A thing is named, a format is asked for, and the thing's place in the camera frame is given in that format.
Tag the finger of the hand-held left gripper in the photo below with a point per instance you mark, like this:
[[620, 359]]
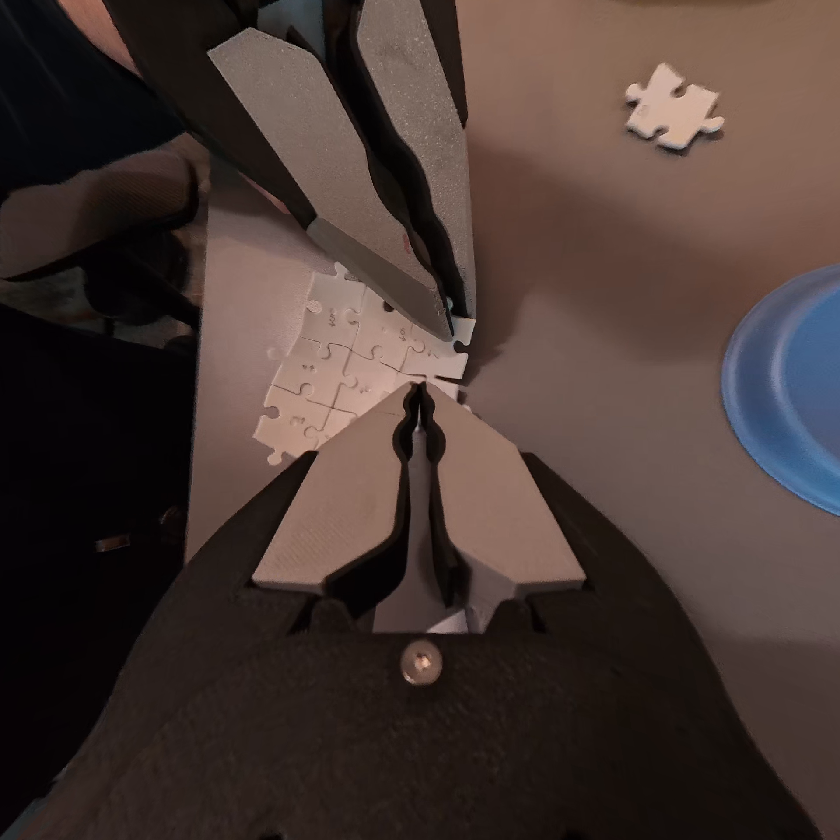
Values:
[[420, 98], [295, 118]]

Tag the person's left forearm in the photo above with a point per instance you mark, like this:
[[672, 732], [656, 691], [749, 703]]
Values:
[[65, 98]]

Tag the white puzzle piece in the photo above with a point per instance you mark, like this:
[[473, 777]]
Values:
[[669, 108]]

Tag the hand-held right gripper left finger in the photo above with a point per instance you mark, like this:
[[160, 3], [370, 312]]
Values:
[[328, 518]]

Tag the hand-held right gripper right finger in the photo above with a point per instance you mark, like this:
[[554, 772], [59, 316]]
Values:
[[505, 518]]

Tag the assembled white puzzle pieces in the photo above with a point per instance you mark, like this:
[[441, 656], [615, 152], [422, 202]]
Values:
[[341, 367]]

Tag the blue round plastic stand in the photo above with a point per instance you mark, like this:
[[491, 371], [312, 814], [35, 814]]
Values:
[[787, 394]]

